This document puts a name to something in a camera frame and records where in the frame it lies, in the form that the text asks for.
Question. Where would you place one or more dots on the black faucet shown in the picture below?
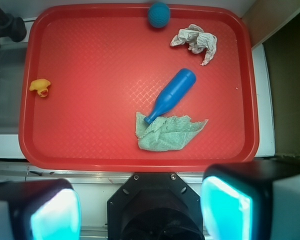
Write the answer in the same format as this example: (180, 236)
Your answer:
(12, 27)

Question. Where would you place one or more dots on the green woven cloth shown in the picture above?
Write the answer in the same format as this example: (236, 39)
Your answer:
(166, 133)

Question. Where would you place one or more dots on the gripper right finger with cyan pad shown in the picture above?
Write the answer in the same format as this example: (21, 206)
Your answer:
(256, 200)

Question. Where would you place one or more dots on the yellow rubber duck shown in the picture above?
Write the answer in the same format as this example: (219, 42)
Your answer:
(40, 86)

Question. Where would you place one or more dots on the blue textured ball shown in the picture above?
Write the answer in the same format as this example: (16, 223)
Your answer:
(159, 15)

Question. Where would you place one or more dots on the crumpled white paper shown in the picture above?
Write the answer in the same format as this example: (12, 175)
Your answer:
(198, 41)

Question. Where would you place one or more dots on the blue plastic bottle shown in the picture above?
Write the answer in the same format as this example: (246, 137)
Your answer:
(172, 94)

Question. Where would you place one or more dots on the metal sink basin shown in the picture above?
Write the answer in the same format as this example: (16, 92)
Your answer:
(12, 64)

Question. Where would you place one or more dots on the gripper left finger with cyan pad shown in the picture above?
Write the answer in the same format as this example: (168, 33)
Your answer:
(39, 210)

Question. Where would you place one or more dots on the red plastic tray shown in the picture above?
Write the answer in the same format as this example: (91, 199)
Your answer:
(106, 63)

